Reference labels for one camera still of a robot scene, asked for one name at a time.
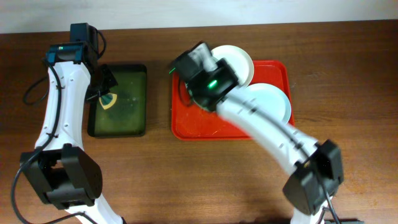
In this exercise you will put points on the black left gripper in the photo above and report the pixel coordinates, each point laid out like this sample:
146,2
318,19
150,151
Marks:
101,84

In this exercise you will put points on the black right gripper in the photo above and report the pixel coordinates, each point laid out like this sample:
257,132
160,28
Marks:
216,74

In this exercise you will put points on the yellow green sponge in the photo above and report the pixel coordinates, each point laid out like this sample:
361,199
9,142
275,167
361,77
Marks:
107,100

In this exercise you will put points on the cream white plate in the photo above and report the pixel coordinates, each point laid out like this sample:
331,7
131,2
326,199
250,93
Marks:
238,59

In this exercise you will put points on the light blue plate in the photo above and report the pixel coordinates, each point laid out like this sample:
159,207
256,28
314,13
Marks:
273,99

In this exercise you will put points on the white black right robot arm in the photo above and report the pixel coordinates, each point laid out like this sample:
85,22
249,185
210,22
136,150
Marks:
218,81

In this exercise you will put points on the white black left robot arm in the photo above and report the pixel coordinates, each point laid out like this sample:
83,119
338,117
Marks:
59,170

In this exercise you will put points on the black water tray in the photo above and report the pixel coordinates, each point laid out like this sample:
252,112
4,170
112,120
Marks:
127,117

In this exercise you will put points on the red plastic tray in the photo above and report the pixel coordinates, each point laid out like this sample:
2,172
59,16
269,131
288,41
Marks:
191,123

